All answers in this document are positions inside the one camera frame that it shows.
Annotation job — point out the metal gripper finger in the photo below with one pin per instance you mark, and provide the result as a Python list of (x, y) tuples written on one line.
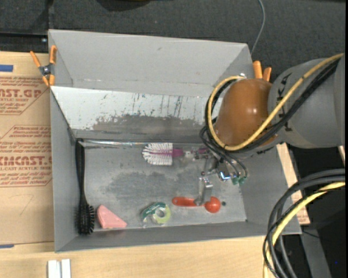
[(200, 153), (206, 190)]

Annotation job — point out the black hair brush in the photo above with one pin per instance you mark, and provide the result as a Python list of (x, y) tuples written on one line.
[(84, 213)]

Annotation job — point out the pink wedge sponge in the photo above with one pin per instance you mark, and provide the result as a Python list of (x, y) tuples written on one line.
[(108, 220)]

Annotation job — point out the red spoon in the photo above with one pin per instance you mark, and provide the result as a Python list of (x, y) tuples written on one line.
[(213, 205)]

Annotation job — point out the green tape dispenser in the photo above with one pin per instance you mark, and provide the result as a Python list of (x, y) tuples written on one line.
[(159, 213)]

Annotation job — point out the brown cardboard board red print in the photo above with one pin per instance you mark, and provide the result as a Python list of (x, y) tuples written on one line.
[(23, 143)]

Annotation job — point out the grey metal bin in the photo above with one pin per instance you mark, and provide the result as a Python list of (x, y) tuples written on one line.
[(150, 184)]

